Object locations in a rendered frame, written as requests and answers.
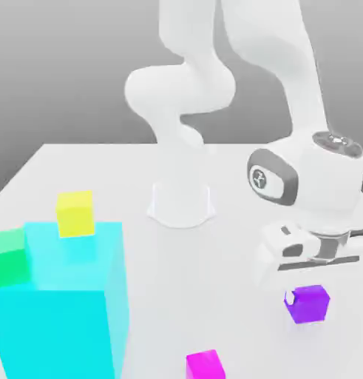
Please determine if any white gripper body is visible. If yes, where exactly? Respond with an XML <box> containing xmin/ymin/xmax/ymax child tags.
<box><xmin>257</xmin><ymin>249</ymin><xmax>363</xmax><ymax>290</ymax></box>

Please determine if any small purple cube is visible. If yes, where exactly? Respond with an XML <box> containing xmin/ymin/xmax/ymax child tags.
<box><xmin>283</xmin><ymin>284</ymin><xmax>331</xmax><ymax>325</ymax></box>

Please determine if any small magenta cube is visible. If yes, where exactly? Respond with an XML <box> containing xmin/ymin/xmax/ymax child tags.
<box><xmin>185</xmin><ymin>349</ymin><xmax>226</xmax><ymax>379</ymax></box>

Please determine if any small yellow cube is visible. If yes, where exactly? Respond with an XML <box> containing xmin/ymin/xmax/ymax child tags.
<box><xmin>55</xmin><ymin>189</ymin><xmax>95</xmax><ymax>238</ymax></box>

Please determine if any small green cube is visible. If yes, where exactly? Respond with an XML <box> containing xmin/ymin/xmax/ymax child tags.
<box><xmin>0</xmin><ymin>227</ymin><xmax>33</xmax><ymax>290</ymax></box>

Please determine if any large cyan box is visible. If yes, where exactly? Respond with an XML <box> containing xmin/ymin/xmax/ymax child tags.
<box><xmin>0</xmin><ymin>221</ymin><xmax>131</xmax><ymax>379</ymax></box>

